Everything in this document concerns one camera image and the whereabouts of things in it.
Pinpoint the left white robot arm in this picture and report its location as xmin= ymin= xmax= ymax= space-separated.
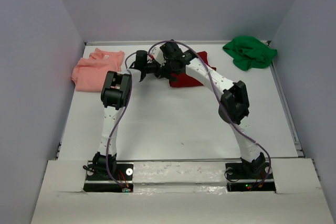
xmin=89 ymin=71 xmax=132 ymax=184

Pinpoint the red t shirt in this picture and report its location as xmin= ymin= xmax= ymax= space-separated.
xmin=169 ymin=51 xmax=209 ymax=88

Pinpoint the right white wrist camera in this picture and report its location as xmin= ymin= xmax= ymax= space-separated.
xmin=150 ymin=47 xmax=165 ymax=65

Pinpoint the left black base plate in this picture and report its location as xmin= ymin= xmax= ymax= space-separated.
xmin=83 ymin=162 xmax=134 ymax=193

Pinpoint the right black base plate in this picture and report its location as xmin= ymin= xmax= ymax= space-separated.
xmin=224 ymin=162 xmax=276 ymax=193

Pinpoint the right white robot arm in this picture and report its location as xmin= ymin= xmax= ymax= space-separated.
xmin=159 ymin=40 xmax=266 ymax=178

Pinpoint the pink folded t shirt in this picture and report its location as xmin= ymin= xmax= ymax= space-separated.
xmin=71 ymin=48 xmax=125 ymax=92

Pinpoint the green t shirt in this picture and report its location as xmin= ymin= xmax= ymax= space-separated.
xmin=223 ymin=36 xmax=278 ymax=71

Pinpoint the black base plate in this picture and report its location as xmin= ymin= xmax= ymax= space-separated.
xmin=224 ymin=162 xmax=276 ymax=193
xmin=83 ymin=162 xmax=134 ymax=193

